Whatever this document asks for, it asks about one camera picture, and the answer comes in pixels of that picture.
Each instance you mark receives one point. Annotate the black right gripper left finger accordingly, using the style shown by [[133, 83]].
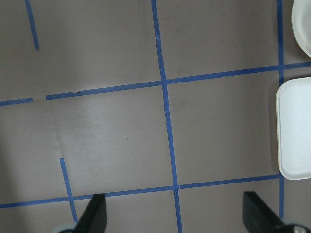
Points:
[[94, 218]]

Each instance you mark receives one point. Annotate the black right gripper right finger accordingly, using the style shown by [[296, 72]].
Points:
[[258, 217]]

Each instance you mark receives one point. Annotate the white rectangular tray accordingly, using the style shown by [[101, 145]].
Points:
[[293, 110]]

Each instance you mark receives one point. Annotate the white round plate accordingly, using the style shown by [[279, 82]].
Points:
[[301, 24]]

